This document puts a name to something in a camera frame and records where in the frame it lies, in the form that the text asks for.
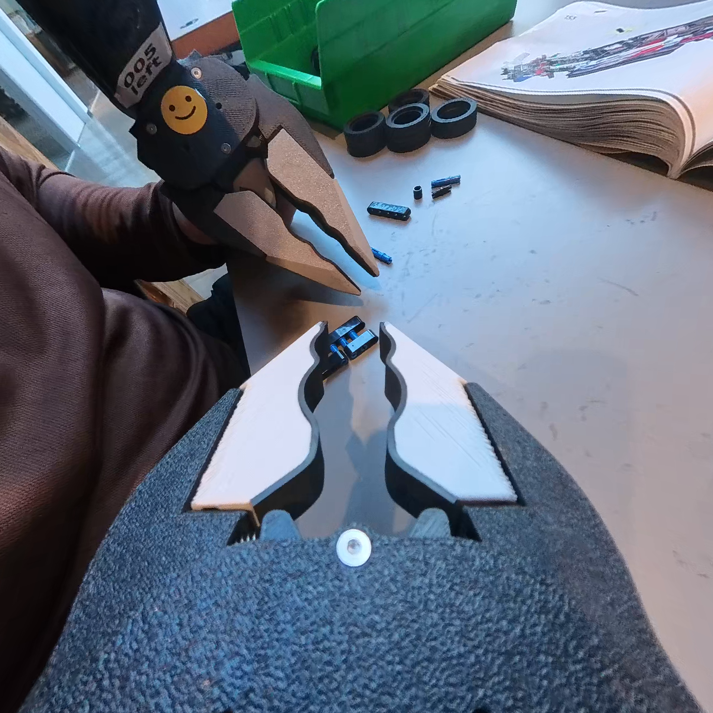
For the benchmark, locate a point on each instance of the open instruction booklet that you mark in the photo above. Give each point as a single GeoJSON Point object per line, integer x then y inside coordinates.
{"type": "Point", "coordinates": [585, 94]}

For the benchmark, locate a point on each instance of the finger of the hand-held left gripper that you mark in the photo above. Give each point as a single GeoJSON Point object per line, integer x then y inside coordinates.
{"type": "Point", "coordinates": [312, 178]}
{"type": "Point", "coordinates": [262, 231]}

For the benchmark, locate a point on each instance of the long black brick beam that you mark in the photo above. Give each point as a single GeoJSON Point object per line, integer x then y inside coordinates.
{"type": "Point", "coordinates": [348, 324]}

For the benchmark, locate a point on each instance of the green plastic bin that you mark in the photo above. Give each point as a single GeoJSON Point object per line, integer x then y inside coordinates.
{"type": "Point", "coordinates": [390, 55]}

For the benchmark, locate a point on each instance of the black toy tire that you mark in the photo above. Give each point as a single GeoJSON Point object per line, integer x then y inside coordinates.
{"type": "Point", "coordinates": [409, 96]}
{"type": "Point", "coordinates": [454, 125]}
{"type": "Point", "coordinates": [408, 136]}
{"type": "Point", "coordinates": [365, 139]}

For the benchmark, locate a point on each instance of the short black brick beam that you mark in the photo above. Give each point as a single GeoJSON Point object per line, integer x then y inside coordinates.
{"type": "Point", "coordinates": [365, 344]}

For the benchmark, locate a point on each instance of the white desk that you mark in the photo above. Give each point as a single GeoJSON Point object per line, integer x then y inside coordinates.
{"type": "Point", "coordinates": [529, 306]}

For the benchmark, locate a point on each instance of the person's brown sweater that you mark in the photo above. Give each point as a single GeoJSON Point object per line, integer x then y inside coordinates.
{"type": "Point", "coordinates": [83, 418]}

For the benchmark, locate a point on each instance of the black brick pin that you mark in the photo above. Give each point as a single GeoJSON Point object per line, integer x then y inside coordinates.
{"type": "Point", "coordinates": [441, 193]}

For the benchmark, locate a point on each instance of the small black brick beam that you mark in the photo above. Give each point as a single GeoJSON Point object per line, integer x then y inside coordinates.
{"type": "Point", "coordinates": [334, 369]}

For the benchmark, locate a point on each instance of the black brick beam with holes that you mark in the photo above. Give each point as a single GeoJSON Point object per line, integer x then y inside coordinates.
{"type": "Point", "coordinates": [390, 211]}

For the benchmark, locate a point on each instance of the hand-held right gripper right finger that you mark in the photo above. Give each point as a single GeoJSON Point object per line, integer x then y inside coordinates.
{"type": "Point", "coordinates": [451, 440]}

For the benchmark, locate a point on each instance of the person's black trousers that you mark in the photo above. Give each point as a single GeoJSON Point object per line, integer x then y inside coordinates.
{"type": "Point", "coordinates": [223, 328]}

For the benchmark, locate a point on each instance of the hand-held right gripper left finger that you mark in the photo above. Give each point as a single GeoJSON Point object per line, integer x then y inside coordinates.
{"type": "Point", "coordinates": [256, 440]}

